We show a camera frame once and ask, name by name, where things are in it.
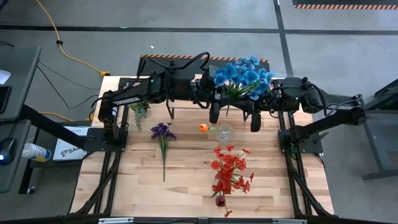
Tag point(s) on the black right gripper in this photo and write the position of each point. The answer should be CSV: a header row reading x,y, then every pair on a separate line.
x,y
270,99

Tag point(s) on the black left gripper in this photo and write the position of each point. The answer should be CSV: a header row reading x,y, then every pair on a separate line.
x,y
210,81

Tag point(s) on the blue artificial flower bunch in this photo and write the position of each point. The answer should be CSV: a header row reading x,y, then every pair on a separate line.
x,y
242,74

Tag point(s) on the orange artificial tulip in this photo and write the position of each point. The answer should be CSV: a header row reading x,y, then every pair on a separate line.
x,y
203,127

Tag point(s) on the purple artificial flower bunch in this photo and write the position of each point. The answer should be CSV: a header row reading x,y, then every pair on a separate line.
x,y
161,130

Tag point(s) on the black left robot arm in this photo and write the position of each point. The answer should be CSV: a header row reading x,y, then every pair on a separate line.
x,y
161,88

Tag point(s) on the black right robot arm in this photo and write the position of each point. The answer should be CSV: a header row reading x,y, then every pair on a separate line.
x,y
314,99

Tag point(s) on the tall patterned glass vase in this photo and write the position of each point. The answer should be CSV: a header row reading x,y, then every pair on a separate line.
x,y
224,137

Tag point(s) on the black striped-edge floor mat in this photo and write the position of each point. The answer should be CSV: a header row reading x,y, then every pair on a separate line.
x,y
342,2
155,67

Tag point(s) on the green artificial succulent plant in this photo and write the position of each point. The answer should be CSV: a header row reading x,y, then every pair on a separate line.
x,y
140,109

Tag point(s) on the dark metal stand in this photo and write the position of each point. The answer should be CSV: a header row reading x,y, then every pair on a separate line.
x,y
370,146

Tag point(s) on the white printed cardboard box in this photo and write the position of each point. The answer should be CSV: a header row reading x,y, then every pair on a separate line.
x,y
66,152

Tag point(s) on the black diagonal support beam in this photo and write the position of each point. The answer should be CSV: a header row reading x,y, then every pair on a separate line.
x,y
37,119

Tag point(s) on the white spray bottle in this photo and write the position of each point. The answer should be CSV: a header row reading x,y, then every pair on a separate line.
x,y
35,152

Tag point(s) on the black desk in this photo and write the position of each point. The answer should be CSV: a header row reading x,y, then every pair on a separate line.
x,y
18,77

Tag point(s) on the black desk leg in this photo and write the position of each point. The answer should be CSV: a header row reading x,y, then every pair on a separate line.
x,y
26,174

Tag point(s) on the small caster wheel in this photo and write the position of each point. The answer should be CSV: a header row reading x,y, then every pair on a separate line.
x,y
30,190

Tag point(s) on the black phone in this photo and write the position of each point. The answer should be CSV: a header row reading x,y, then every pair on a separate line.
x,y
3,99

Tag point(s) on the white paper sheet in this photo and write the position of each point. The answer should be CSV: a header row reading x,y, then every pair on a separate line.
x,y
3,77

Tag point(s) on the black computer mouse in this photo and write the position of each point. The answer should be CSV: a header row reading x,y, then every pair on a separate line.
x,y
7,149

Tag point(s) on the wooden shelf with black frame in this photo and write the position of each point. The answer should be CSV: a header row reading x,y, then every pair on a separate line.
x,y
199,77

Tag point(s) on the black aluminium table frame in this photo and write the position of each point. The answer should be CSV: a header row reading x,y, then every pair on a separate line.
x,y
122,81

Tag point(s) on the silver aluminium bracket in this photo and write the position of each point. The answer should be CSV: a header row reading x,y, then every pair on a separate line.
x,y
289,221
116,220

